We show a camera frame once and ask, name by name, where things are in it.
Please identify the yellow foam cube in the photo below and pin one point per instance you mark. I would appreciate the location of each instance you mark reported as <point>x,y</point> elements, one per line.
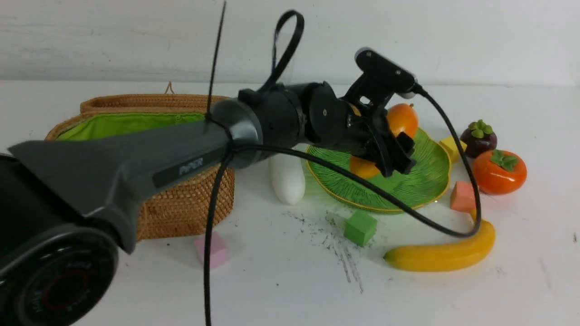
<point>452,149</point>

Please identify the green glass leaf plate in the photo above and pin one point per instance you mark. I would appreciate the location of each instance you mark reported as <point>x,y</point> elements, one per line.
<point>428,181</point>

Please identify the orange yellow mango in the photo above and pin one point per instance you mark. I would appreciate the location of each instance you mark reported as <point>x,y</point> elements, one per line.
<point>402,118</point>

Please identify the purple mangosteen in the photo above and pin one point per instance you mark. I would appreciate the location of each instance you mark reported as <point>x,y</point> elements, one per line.
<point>478,137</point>

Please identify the pink foam cube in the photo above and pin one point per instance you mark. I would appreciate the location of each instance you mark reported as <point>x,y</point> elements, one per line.
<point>219,254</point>

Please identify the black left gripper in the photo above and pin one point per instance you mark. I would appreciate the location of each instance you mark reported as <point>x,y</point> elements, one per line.
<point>335,126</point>

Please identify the white radish with green leaves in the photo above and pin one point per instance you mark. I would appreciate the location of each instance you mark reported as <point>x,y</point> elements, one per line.
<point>287,178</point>

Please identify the green foam cube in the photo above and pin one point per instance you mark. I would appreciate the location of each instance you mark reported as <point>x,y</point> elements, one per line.
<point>360,228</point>

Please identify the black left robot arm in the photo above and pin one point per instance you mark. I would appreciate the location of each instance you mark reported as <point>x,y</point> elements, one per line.
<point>67,206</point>

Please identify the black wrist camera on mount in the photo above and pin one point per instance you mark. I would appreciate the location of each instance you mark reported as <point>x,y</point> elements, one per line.
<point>381,78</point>

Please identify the orange persimmon with green calyx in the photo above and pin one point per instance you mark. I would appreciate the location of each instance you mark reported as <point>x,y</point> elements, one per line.
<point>499,172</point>

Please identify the yellow banana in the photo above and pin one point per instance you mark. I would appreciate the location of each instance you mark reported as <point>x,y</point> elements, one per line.
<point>444,257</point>

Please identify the woven rattan basket lid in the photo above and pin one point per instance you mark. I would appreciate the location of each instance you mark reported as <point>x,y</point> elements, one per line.
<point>167,102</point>

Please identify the salmon orange foam cube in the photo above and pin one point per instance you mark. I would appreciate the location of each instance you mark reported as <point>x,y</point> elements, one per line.
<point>462,197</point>

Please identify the woven rattan basket green lining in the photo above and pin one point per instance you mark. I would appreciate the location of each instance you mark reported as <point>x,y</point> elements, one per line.
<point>178,211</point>

